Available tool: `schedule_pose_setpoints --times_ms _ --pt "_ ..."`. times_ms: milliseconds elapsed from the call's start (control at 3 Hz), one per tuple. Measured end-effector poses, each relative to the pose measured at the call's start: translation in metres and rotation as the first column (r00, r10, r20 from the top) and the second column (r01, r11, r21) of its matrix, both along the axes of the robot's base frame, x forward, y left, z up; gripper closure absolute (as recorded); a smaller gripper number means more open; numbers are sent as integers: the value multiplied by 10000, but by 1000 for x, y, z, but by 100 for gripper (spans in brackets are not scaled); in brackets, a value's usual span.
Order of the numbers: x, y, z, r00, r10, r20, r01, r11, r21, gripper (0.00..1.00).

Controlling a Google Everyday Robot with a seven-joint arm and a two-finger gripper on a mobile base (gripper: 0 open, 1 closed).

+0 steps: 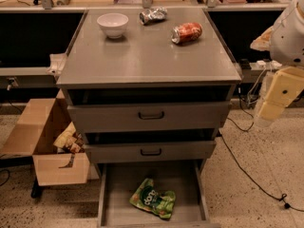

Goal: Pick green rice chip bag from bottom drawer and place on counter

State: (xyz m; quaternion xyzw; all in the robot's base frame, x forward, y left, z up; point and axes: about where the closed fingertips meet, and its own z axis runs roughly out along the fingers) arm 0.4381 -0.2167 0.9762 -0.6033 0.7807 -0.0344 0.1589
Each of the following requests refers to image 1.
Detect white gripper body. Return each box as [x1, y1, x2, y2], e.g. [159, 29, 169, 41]
[273, 66, 304, 107]

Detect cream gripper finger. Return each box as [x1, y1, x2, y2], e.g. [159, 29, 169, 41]
[250, 27, 273, 51]
[256, 99, 286, 122]

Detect green rice chip bag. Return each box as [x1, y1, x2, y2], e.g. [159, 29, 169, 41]
[129, 178, 176, 219]

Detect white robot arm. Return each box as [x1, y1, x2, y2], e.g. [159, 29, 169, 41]
[250, 0, 304, 126]

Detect middle grey drawer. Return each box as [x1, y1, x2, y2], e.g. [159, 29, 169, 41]
[85, 141, 216, 163]

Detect grey drawer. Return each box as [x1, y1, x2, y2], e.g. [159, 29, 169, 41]
[85, 141, 216, 163]
[67, 102, 230, 133]
[97, 161, 220, 228]

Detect top grey drawer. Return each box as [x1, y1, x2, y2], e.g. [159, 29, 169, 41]
[67, 102, 230, 133]

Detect grey drawer cabinet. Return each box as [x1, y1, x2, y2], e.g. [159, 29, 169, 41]
[56, 7, 243, 176]

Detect bottom grey drawer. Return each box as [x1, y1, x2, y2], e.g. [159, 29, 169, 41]
[97, 161, 220, 228]

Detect white power strip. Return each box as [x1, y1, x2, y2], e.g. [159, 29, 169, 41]
[256, 60, 282, 70]

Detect orange soda can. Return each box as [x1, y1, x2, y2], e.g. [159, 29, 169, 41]
[171, 22, 202, 45]

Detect crushed silver can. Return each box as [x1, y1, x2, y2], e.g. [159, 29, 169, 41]
[140, 7, 167, 26]

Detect white ceramic bowl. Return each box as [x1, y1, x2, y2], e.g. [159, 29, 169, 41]
[97, 13, 129, 39]

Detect snack bags in box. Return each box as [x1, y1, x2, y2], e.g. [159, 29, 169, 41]
[54, 123, 85, 154]

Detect open cardboard box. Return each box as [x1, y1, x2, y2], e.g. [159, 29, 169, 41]
[1, 91, 90, 186]

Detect black floor cable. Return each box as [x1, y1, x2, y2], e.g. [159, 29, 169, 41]
[219, 133, 304, 213]

